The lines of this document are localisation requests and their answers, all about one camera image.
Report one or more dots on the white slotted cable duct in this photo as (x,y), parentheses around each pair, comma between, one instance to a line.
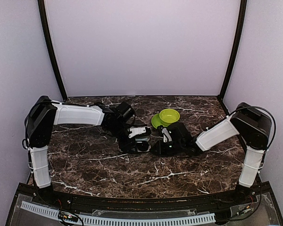
(118,218)

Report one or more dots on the right black frame post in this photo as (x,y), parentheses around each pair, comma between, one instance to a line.
(234,51)

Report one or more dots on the black glasses case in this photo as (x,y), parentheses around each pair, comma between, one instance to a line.
(147,138)

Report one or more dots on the green bowl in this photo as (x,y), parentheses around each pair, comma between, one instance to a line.
(169,116)

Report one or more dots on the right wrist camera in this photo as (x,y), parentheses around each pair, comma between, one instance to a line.
(163,132)

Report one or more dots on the black table front rail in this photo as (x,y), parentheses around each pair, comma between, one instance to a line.
(219,202)

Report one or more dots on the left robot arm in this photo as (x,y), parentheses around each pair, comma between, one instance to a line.
(46,113)

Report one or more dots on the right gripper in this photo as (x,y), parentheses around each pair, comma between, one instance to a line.
(159,145)

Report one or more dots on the black sunglasses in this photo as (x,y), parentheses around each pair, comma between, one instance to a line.
(142,146)

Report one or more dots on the black frame post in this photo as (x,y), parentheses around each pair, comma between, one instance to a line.
(234,51)
(50,49)

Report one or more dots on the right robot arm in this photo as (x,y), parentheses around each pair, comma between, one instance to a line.
(254,124)

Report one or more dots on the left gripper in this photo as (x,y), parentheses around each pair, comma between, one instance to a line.
(125,146)

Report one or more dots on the green plate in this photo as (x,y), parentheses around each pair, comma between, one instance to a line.
(156,121)

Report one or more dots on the left black frame post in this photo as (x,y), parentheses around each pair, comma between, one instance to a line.
(50,49)

